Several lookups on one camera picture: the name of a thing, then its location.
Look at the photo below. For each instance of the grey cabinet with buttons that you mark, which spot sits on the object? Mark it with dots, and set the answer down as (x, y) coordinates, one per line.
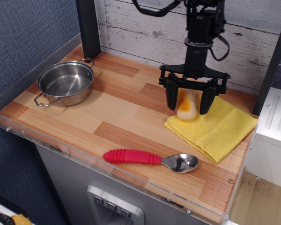
(92, 198)

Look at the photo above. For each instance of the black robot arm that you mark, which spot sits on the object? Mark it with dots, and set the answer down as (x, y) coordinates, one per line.
(205, 22)

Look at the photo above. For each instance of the small steel pot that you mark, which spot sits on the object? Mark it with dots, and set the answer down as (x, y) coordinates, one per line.
(66, 83)

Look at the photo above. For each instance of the toy bread loaf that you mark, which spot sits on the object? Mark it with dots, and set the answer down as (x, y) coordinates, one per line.
(187, 104)

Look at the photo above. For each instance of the black frame post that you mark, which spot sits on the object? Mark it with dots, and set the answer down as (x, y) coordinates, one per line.
(269, 77)
(88, 28)

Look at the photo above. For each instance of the white ribbed side unit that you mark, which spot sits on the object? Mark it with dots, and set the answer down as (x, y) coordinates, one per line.
(263, 158)

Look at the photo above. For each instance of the clear acrylic table guard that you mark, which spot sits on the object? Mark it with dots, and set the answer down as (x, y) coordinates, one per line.
(126, 109)

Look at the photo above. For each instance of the yellow black object bottom left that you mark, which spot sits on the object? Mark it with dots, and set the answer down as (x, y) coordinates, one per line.
(18, 219)

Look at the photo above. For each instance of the yellow folded cloth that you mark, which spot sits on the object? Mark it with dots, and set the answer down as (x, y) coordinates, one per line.
(216, 133)

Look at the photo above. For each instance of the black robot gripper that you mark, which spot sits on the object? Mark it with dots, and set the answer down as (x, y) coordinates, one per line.
(195, 75)

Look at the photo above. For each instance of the right black frame post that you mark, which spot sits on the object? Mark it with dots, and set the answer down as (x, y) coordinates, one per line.
(269, 77)

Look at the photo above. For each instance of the left black frame post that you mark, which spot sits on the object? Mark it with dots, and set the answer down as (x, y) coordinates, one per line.
(88, 28)

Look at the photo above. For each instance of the red handled metal spoon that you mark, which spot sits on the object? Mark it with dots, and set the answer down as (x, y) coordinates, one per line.
(180, 163)

